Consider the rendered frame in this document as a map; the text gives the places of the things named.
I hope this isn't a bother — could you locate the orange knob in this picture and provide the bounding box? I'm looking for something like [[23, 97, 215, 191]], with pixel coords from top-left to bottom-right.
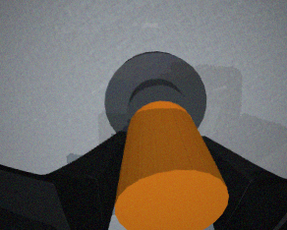
[[114, 101, 229, 230]]

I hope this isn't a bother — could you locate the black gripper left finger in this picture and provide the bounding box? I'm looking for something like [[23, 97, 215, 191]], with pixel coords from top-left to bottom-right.
[[0, 131, 128, 230]]

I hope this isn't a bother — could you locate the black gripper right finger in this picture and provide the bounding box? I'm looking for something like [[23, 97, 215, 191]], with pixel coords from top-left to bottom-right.
[[202, 136, 287, 230]]

